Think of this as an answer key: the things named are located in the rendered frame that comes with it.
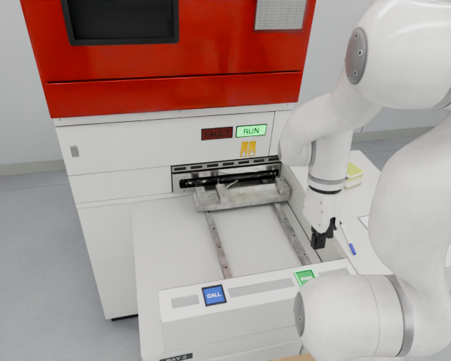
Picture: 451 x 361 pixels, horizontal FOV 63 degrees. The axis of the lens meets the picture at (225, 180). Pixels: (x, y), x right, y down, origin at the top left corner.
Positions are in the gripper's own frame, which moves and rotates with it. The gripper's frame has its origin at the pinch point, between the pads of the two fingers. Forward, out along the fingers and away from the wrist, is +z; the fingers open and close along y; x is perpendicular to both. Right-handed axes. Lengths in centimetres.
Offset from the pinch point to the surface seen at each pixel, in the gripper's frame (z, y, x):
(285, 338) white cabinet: 36.0, -3.1, -4.9
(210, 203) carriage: 14, -49, -17
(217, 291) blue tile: 14.5, -4.4, -24.7
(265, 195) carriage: 14, -50, 5
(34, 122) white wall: 25, -217, -112
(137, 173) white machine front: 4, -60, -42
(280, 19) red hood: -49, -44, 4
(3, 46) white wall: -29, -205, -116
